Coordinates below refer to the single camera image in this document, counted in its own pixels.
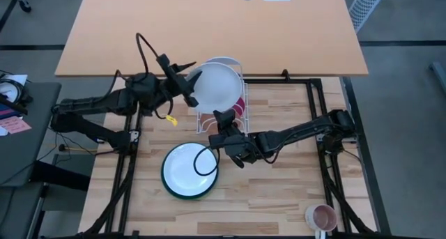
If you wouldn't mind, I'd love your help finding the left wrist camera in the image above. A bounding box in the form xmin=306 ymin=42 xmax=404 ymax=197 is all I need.
xmin=155 ymin=53 xmax=172 ymax=72

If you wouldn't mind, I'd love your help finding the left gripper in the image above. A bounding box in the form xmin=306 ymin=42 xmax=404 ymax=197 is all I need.
xmin=162 ymin=60 xmax=203 ymax=108

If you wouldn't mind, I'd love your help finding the light brown desk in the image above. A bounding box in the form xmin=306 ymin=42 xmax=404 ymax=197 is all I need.
xmin=54 ymin=0 xmax=369 ymax=78

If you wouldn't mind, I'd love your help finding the shallow green plate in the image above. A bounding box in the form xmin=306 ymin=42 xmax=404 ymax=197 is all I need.
xmin=160 ymin=141 xmax=220 ymax=198

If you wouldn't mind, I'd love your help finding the right camera black cable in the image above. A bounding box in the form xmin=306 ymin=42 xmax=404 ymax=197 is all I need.
xmin=192 ymin=143 xmax=222 ymax=178

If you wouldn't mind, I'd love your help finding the black rectangular case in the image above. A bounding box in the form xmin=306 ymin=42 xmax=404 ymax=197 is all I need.
xmin=29 ymin=160 xmax=92 ymax=192

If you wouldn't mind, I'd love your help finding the camera black cable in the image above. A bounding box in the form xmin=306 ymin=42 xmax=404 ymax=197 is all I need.
xmin=134 ymin=32 xmax=164 ymax=76
xmin=192 ymin=143 xmax=222 ymax=178

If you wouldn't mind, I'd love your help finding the magenta plate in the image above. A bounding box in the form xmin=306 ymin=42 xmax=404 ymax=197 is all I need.
xmin=231 ymin=96 xmax=247 ymax=118

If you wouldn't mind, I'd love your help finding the black chair caster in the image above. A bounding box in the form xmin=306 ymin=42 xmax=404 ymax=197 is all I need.
xmin=12 ymin=0 xmax=38 ymax=13

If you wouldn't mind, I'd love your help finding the silver perforated panel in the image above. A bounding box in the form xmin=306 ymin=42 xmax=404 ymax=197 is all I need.
xmin=348 ymin=0 xmax=390 ymax=33

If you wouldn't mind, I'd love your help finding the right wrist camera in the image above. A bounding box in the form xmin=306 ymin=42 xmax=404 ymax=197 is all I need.
xmin=208 ymin=133 xmax=229 ymax=151

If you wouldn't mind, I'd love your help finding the pink paper note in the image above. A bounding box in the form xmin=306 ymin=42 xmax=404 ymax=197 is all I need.
xmin=0 ymin=116 xmax=33 ymax=135

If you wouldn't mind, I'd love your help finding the light grey plate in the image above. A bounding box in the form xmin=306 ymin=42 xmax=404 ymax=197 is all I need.
xmin=185 ymin=61 xmax=244 ymax=116

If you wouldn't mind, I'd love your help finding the white paper sheet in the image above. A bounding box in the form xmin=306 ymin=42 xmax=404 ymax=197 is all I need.
xmin=0 ymin=74 xmax=29 ymax=87

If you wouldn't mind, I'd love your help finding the white mug pink inside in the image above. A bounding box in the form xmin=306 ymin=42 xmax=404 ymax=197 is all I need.
xmin=305 ymin=203 xmax=339 ymax=239

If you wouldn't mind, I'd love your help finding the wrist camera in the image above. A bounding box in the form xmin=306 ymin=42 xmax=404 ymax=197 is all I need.
xmin=155 ymin=53 xmax=172 ymax=72
xmin=208 ymin=133 xmax=229 ymax=151

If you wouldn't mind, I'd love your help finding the coiled black cable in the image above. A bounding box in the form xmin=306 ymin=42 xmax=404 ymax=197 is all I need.
xmin=0 ymin=77 xmax=26 ymax=105

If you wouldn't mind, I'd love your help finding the white wire dish rack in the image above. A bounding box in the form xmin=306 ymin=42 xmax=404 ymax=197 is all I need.
xmin=195 ymin=56 xmax=250 ymax=135

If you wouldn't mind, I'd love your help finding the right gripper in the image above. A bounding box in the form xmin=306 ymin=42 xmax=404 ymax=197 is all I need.
xmin=213 ymin=109 xmax=262 ymax=165

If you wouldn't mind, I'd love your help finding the black aluminium table frame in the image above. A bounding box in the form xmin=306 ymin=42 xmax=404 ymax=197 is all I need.
xmin=78 ymin=77 xmax=393 ymax=239

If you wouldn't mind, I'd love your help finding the grey side table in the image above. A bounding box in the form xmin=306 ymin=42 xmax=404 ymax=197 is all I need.
xmin=0 ymin=81 xmax=63 ymax=188

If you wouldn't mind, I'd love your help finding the left camera black cable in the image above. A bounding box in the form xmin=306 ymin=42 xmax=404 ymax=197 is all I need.
xmin=134 ymin=32 xmax=164 ymax=76

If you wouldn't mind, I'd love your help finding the yellow stick black knob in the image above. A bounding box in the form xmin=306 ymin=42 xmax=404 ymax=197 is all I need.
xmin=58 ymin=144 xmax=99 ymax=153

